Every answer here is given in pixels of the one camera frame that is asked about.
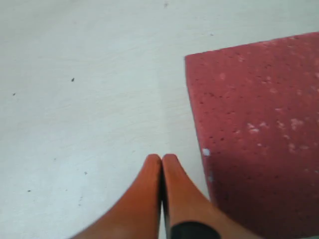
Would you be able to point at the red brick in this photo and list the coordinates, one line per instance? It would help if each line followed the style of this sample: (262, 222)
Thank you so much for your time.
(256, 114)

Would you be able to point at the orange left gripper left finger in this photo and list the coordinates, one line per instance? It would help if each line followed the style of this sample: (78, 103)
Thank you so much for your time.
(136, 215)

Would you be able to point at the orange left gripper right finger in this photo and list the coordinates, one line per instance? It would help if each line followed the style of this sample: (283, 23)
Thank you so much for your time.
(188, 214)

